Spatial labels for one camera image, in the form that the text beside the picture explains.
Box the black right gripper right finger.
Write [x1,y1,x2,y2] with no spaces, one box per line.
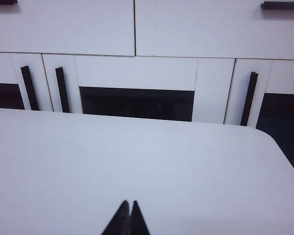
[130,200,150,235]

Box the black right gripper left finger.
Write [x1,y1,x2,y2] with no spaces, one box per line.
[100,200,130,235]

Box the white cabinet drawer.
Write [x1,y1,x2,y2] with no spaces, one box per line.
[0,0,136,57]
[134,0,294,61]

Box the white glass panel cabinet door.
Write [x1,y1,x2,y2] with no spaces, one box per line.
[0,52,55,112]
[41,53,236,125]
[223,58,294,182]

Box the black door bar handle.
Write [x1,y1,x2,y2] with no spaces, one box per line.
[20,65,40,112]
[240,71,259,127]
[55,66,71,114]

